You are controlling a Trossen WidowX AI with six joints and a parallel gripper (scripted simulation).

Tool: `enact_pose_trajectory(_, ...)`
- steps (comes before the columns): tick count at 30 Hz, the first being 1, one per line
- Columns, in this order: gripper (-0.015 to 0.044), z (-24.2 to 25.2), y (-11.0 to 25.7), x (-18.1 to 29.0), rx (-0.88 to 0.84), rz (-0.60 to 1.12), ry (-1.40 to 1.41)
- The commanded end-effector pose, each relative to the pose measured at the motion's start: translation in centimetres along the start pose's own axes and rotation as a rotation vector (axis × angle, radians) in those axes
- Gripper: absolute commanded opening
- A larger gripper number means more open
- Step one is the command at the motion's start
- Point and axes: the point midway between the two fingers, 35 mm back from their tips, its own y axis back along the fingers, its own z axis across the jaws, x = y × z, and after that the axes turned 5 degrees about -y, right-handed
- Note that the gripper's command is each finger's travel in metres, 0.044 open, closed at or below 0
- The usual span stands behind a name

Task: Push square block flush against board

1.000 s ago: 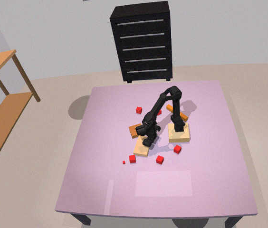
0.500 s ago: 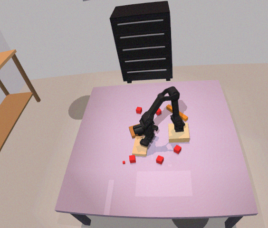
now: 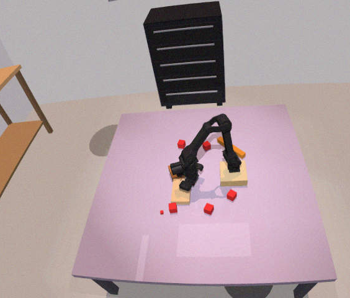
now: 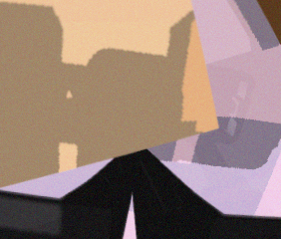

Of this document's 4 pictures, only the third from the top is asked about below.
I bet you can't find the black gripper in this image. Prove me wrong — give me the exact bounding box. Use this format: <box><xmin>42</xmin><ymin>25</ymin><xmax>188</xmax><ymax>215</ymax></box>
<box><xmin>179</xmin><ymin>163</ymin><xmax>204</xmax><ymax>191</ymax></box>

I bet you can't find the red cube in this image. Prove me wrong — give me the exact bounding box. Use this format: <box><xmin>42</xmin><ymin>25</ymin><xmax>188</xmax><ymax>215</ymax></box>
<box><xmin>227</xmin><ymin>189</ymin><xmax>237</xmax><ymax>201</ymax></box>
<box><xmin>202</xmin><ymin>141</ymin><xmax>211</xmax><ymax>151</ymax></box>
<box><xmin>204</xmin><ymin>203</ymin><xmax>214</xmax><ymax>215</ymax></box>
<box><xmin>169</xmin><ymin>202</ymin><xmax>177</xmax><ymax>213</ymax></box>
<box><xmin>177</xmin><ymin>140</ymin><xmax>186</xmax><ymax>149</ymax></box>

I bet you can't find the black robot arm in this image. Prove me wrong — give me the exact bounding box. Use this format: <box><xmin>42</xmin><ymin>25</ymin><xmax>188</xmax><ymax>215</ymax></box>
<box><xmin>170</xmin><ymin>114</ymin><xmax>242</xmax><ymax>178</ymax></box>

